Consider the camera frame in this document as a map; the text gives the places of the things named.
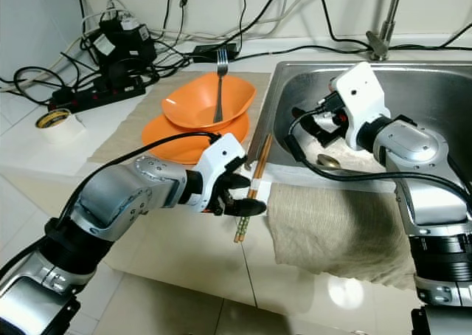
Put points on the banded wooden chopstick pair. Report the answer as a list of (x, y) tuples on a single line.
[(262, 161)]

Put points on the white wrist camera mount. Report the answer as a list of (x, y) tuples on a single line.
[(221, 154), (361, 91)]

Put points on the silver metal fork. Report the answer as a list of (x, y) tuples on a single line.
[(218, 91)]

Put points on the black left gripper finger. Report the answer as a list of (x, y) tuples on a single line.
[(249, 209)]

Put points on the orange plastic plate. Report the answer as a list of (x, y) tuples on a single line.
[(166, 139)]

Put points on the black power adapter brick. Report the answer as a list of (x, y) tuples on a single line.
[(206, 52)]

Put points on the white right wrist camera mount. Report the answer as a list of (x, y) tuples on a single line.
[(361, 91)]

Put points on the beige hanging towel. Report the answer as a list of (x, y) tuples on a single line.
[(339, 232)]

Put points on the gold metal spoon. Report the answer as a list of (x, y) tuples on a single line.
[(326, 161)]

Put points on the white base cabinet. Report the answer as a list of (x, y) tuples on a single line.
[(192, 261)]

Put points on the orange plastic bowl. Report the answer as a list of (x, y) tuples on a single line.
[(188, 102)]

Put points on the steel sink faucet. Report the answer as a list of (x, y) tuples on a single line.
[(378, 46)]

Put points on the black power strip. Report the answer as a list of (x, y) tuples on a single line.
[(96, 97)]

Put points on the tape roll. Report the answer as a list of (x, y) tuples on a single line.
[(57, 127)]

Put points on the beige woven placemat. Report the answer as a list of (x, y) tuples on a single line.
[(129, 121)]

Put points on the black battery charger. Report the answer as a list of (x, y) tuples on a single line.
[(122, 43)]

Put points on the stainless steel sink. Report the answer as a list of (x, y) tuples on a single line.
[(295, 91)]

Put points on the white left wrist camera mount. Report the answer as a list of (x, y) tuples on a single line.
[(221, 154)]

